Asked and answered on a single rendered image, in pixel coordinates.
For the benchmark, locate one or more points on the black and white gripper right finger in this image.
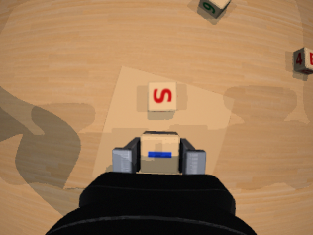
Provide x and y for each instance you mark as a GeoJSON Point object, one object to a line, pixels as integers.
{"type": "Point", "coordinates": [195, 160]}

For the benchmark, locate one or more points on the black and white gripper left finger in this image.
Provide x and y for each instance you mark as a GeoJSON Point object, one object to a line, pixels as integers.
{"type": "Point", "coordinates": [128, 158]}

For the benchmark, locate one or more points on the beige flat mat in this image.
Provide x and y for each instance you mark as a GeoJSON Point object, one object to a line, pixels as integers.
{"type": "Point", "coordinates": [202, 117]}

